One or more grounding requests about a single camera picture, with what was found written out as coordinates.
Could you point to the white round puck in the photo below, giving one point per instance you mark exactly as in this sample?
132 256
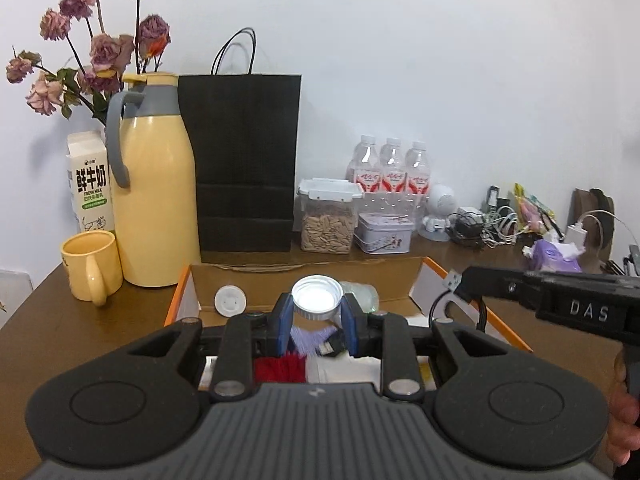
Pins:
229 301

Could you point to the colourful snack packets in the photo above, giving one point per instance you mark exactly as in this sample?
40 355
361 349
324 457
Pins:
532 210

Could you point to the purple tissue pack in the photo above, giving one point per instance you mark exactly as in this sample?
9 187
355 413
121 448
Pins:
550 255

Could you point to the orange cardboard box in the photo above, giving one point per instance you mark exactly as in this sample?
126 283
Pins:
250 280

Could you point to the dried pink flower bouquet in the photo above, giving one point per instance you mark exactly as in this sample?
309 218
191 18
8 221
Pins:
105 55

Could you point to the white milk carton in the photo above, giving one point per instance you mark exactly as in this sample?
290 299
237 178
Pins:
90 185

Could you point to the yellow mug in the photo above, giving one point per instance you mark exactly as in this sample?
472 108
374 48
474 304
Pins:
90 265

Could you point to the white power adapter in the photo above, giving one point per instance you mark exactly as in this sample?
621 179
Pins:
577 235

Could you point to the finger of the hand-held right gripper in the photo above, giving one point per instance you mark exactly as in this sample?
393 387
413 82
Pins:
500 285

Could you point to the printed metal tin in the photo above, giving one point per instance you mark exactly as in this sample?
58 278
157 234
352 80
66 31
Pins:
385 235

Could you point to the translucent crumpled plastic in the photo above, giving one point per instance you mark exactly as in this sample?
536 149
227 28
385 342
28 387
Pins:
362 295

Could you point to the small black charger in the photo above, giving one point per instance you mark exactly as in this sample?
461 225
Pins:
493 196

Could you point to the person's right hand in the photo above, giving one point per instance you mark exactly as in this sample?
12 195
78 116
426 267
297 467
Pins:
625 425

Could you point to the lavender fabric piece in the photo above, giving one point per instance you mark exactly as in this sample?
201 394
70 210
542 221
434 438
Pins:
310 339

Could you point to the clear water bottle red label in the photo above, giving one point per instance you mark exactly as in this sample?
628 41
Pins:
392 172
365 170
417 175

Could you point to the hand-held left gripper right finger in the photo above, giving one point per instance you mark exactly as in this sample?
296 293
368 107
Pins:
349 327

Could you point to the black paper bag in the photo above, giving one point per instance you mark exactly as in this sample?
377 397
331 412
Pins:
245 160

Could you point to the black usb adapter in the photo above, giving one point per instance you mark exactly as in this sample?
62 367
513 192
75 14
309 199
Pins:
332 345

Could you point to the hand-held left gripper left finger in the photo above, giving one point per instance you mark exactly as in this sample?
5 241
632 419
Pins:
286 325

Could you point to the white jar lid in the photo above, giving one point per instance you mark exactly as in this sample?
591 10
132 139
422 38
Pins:
316 297

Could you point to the yellow thermos jug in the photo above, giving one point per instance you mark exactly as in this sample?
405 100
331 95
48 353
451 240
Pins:
160 200

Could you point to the clear container of seeds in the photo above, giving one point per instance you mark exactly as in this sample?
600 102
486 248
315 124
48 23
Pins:
327 225

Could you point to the red rose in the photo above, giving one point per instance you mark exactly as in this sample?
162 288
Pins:
280 370

